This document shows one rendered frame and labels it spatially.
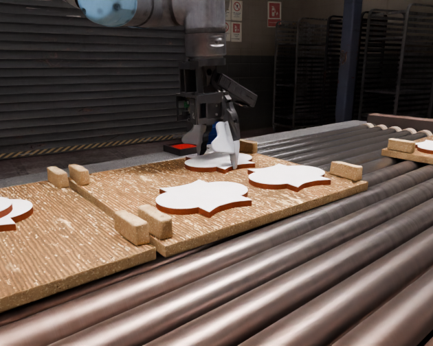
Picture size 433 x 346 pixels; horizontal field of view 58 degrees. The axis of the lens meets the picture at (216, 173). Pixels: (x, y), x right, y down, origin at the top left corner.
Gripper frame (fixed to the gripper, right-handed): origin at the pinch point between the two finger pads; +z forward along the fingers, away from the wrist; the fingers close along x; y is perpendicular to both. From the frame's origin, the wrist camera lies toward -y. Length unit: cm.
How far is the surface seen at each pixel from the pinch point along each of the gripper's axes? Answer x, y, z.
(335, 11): -353, -513, -74
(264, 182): 17.1, 3.7, -0.3
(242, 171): 7.4, 0.1, 0.9
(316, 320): 43.1, 22.9, 1.8
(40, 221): 9.5, 36.9, -0.8
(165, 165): -6.0, 9.0, 0.5
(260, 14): -439, -431, -75
